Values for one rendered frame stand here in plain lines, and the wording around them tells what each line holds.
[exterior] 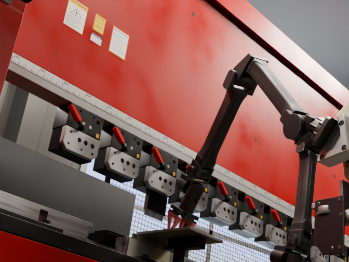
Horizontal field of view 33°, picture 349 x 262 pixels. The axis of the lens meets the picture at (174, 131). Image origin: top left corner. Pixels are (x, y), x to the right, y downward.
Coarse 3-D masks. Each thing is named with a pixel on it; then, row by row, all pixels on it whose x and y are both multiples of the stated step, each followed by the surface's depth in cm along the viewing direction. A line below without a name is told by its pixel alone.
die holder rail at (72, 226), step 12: (0, 192) 173; (0, 204) 173; (12, 204) 176; (24, 204) 179; (36, 204) 182; (36, 216) 181; (48, 216) 184; (60, 216) 188; (72, 216) 191; (72, 228) 190; (84, 228) 194; (84, 240) 193
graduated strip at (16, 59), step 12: (12, 60) 184; (24, 60) 187; (36, 72) 190; (48, 72) 193; (60, 84) 196; (84, 96) 203; (108, 108) 210; (132, 120) 218; (144, 132) 222; (156, 132) 227; (168, 144) 230; (180, 144) 236; (192, 156) 240; (216, 168) 250; (240, 180) 261; (264, 192) 273; (288, 204) 287; (312, 216) 301; (348, 240) 325
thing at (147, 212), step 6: (150, 192) 222; (150, 198) 222; (156, 198) 224; (162, 198) 226; (144, 204) 221; (150, 204) 221; (156, 204) 224; (162, 204) 226; (150, 210) 221; (156, 210) 223; (162, 210) 225; (150, 216) 221; (156, 216) 224; (162, 216) 226
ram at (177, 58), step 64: (64, 0) 205; (128, 0) 229; (192, 0) 260; (64, 64) 199; (128, 64) 222; (192, 64) 251; (128, 128) 216; (192, 128) 243; (256, 128) 278; (256, 192) 268; (320, 192) 312
